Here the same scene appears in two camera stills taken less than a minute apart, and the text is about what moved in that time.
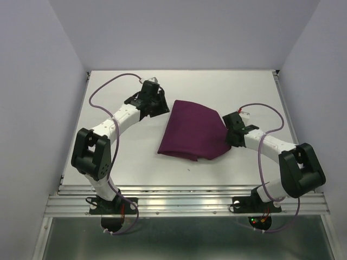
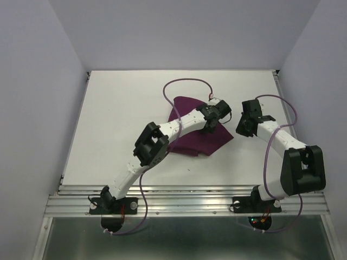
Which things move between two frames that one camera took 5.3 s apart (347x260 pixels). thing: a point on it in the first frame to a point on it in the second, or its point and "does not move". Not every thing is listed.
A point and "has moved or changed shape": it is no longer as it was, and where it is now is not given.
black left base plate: x=97 y=206 does not move
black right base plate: x=254 y=203 does not move
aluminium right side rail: x=287 y=104 does not move
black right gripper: x=231 y=142 to x=240 y=130
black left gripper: x=163 y=108 to x=211 y=130
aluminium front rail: x=181 y=201 does not move
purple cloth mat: x=194 y=131 has moved or changed shape
